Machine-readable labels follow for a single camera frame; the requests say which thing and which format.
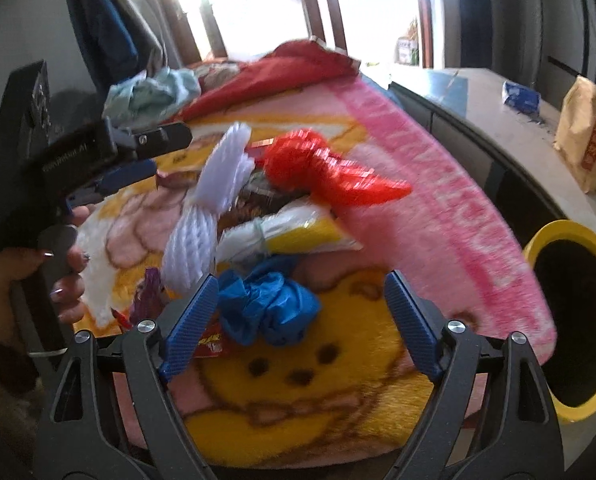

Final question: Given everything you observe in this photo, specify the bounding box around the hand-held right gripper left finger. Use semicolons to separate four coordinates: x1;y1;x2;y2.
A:
38;272;221;480

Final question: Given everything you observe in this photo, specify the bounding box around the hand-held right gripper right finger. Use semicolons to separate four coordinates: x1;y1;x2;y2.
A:
378;270;566;480

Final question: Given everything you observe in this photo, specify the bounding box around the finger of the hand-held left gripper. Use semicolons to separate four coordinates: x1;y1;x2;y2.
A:
65;159;157;212
108;121;193;161

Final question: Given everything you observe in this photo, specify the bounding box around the red snack wrapper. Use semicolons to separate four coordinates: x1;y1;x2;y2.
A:
193;327;229;361

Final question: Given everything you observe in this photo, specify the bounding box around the blue plastic bag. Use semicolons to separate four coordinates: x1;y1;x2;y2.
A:
218;255;323;347

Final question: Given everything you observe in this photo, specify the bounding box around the yellow black trash bin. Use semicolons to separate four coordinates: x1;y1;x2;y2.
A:
520;219;596;423

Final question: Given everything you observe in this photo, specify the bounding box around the person's left hand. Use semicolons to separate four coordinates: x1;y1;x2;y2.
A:
0;205;94;366

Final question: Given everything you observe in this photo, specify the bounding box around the light blue cloth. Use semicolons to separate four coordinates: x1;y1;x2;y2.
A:
102;67;202;126

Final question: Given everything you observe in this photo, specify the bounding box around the purple wrapper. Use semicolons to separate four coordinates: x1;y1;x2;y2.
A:
128;267;169;323

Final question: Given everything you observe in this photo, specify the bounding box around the pink yellow printed blanket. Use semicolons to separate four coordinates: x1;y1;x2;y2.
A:
72;77;559;466

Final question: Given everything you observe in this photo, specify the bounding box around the dark snack wrapper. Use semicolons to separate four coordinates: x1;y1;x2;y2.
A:
228;170;299;226

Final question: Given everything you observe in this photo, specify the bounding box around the grey hanging garment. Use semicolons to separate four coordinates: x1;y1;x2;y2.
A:
112;0;181;71

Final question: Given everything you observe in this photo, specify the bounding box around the dark blue hanging garment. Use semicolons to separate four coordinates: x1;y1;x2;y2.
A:
60;0;139;86

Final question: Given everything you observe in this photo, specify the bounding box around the yellow white plastic bag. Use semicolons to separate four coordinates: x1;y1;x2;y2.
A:
217;199;363;266

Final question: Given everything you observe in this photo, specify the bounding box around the red cloth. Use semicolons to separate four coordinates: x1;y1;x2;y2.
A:
175;40;361;123

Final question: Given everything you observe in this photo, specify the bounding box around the white coffee table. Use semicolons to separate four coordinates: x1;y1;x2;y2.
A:
388;67;596;281

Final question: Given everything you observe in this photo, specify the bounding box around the brown paper bag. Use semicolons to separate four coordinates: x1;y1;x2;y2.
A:
553;75;596;195

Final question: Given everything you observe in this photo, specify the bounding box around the grey door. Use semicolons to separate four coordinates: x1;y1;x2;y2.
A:
538;0;596;86

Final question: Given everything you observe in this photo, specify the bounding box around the wooden window frame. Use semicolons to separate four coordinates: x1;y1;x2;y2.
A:
153;0;349;61

